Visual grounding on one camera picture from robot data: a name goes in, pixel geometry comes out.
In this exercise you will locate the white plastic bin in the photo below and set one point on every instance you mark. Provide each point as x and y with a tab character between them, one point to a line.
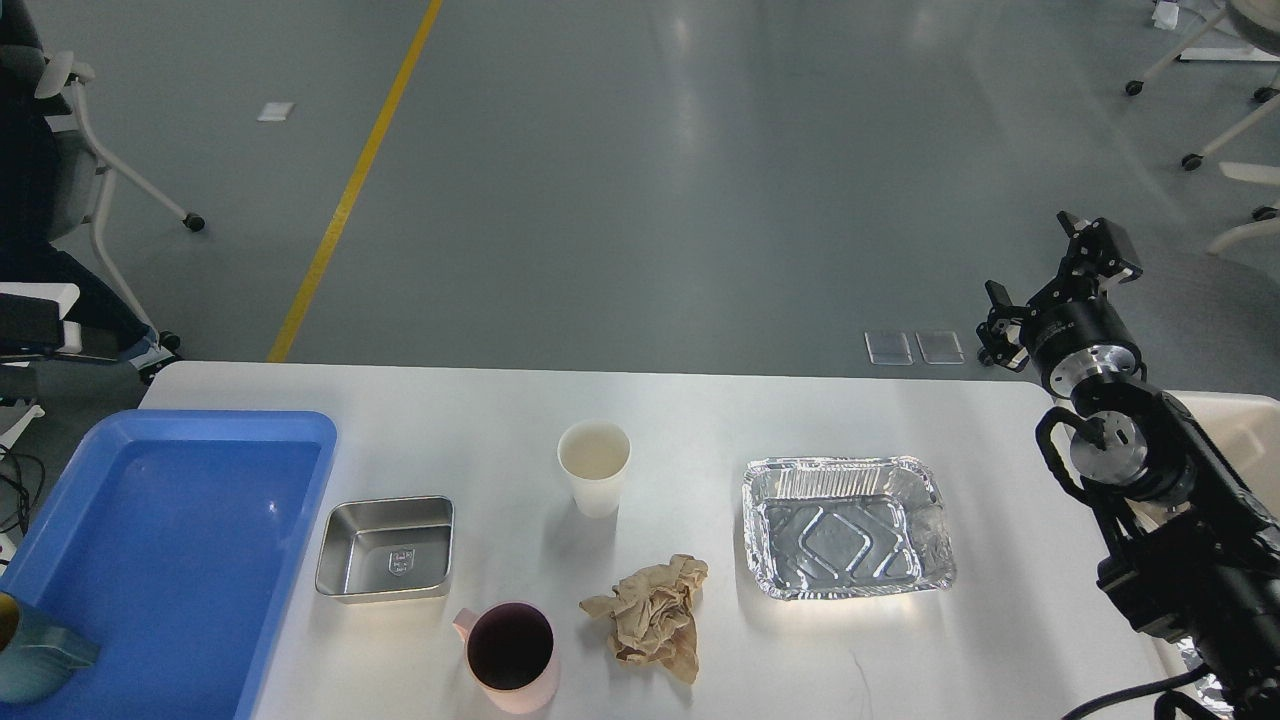
1245	428

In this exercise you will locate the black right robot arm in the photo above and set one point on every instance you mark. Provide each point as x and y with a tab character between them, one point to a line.
1191	551

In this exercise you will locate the white paper cup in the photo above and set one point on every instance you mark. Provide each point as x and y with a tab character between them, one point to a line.
594	456

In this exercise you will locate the seated person in black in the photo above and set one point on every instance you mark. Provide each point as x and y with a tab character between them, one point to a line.
30	167

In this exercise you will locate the blue plastic tray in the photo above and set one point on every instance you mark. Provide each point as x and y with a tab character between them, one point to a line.
172	541

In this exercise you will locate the aluminium foil container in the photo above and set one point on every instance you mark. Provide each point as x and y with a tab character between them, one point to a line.
840	528

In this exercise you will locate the clear floor plate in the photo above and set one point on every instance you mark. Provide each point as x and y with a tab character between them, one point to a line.
888	348
940	347

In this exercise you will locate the pink ribbed mug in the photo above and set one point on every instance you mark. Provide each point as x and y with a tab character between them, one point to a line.
511	652

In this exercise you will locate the square stainless steel tray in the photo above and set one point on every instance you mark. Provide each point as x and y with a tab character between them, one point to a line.
387	549

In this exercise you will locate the crumpled brown paper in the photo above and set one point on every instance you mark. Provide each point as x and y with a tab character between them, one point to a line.
653	618

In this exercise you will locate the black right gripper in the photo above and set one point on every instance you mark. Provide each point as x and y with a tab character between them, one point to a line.
1076	332

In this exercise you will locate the clear floor plate right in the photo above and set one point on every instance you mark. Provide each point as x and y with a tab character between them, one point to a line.
940	347

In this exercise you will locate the grey office chair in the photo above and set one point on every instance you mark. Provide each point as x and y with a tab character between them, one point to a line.
1203	323

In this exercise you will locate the teal ceramic mug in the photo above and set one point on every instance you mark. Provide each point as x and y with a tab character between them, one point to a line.
38	654

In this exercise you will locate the white side table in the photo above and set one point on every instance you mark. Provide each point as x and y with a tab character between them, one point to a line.
34	328

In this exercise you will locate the clear floor plate left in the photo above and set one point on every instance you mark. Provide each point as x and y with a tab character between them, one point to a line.
888	348

